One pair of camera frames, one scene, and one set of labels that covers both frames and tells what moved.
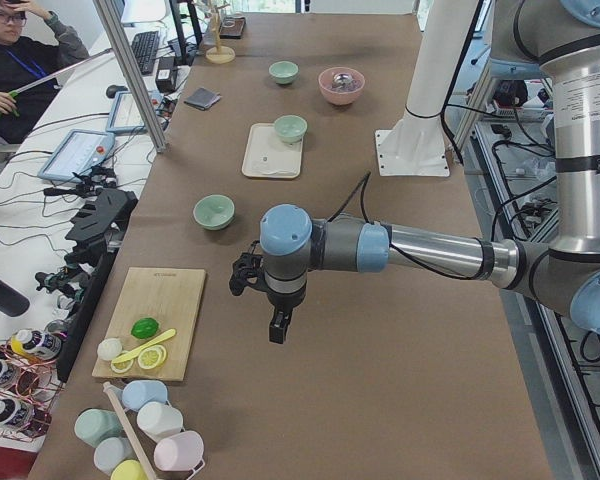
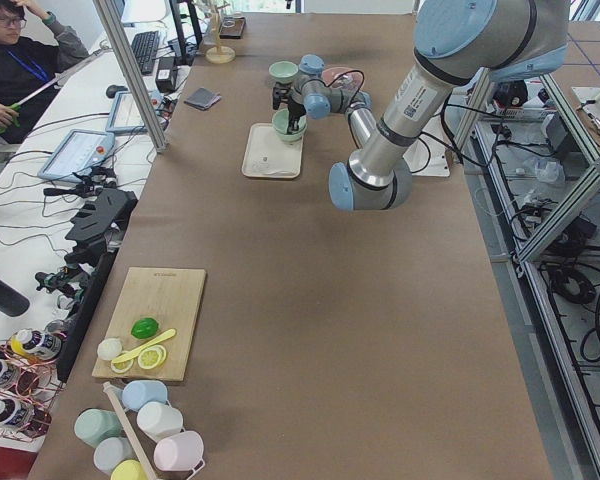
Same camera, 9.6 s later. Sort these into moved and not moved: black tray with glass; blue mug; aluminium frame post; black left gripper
Moved: black left gripper
Not moved: black tray with glass; aluminium frame post; blue mug
